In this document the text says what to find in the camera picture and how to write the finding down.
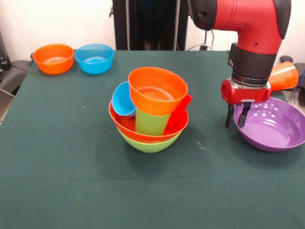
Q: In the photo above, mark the purple bowl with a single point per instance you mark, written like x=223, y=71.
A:
x=274, y=131

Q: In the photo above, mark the red cup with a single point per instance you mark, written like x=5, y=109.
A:
x=177, y=117

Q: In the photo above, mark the green cup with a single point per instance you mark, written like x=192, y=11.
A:
x=150, y=124

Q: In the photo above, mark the small orange bowl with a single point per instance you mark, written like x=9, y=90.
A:
x=53, y=57
x=152, y=105

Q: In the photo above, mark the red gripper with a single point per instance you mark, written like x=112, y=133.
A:
x=247, y=95

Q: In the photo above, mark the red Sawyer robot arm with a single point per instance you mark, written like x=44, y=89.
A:
x=255, y=28

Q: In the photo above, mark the green bowl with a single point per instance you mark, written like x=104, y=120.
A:
x=147, y=146

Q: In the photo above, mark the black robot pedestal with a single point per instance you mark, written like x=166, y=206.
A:
x=143, y=23

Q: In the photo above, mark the grey chair base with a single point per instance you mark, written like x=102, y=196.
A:
x=14, y=74

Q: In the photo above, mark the dark equipment rack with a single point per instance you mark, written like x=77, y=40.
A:
x=2, y=55

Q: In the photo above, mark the orange cup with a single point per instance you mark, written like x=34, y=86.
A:
x=284, y=76

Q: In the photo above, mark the blue cup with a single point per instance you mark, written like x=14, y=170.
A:
x=122, y=100

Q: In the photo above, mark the blue bowl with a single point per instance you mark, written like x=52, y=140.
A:
x=94, y=64

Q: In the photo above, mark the wide orange bowl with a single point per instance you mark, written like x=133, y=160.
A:
x=124, y=124

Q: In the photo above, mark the dark green tablecloth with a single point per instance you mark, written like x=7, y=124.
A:
x=143, y=186

